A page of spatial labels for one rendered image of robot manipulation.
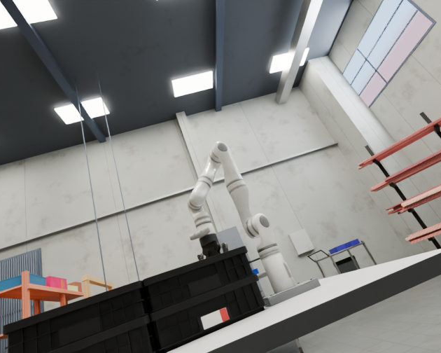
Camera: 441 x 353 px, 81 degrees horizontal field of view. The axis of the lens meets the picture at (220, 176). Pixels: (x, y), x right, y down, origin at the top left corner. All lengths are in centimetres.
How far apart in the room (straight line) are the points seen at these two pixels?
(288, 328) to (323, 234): 731
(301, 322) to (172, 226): 693
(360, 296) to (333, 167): 828
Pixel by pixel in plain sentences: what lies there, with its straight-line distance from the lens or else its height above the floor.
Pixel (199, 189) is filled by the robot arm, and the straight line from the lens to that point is 115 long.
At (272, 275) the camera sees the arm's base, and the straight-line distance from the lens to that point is 115.
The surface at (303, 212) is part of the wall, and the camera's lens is 790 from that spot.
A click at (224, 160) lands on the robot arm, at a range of 127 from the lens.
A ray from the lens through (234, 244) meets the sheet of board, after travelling 689.
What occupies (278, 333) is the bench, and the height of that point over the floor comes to 68.
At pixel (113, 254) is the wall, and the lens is 769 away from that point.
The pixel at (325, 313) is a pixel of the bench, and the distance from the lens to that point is 65.
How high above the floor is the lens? 77
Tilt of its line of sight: 25 degrees up
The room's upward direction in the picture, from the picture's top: 22 degrees counter-clockwise
